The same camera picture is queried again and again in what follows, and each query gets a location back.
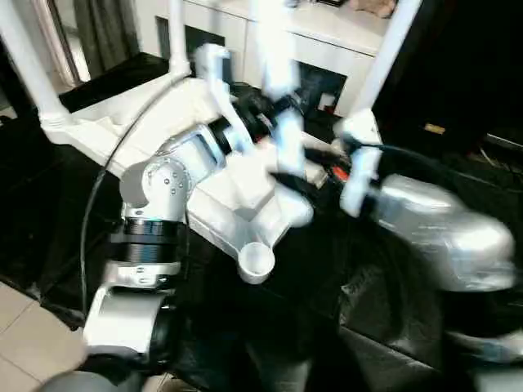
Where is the white plastic table leg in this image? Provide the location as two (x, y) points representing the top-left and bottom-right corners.
(260, 0), (316, 229)
(166, 0), (193, 82)
(0, 0), (71, 132)
(351, 0), (425, 120)

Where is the white plastic table top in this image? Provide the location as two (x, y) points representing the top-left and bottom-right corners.
(40, 76), (379, 286)

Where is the white glass door cabinet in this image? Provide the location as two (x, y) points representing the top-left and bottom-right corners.
(134, 0), (390, 116)

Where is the pink soft toy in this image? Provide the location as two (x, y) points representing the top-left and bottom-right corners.
(352, 0), (396, 19)

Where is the black work mat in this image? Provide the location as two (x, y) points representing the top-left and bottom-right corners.
(0, 51), (523, 392)

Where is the beige curtain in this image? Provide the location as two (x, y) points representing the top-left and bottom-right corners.
(74, 0), (141, 79)

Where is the dark long rod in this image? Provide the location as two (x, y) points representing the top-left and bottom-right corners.
(485, 131), (523, 149)

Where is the dark grey robot torso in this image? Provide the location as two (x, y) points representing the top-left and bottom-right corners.
(40, 358), (145, 392)

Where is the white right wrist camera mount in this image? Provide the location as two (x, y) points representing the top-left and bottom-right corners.
(332, 117), (384, 218)

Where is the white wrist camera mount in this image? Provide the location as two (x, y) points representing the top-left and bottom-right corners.
(332, 117), (384, 218)
(194, 42), (257, 155)

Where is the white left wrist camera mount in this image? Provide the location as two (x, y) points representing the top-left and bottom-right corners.
(194, 42), (257, 155)

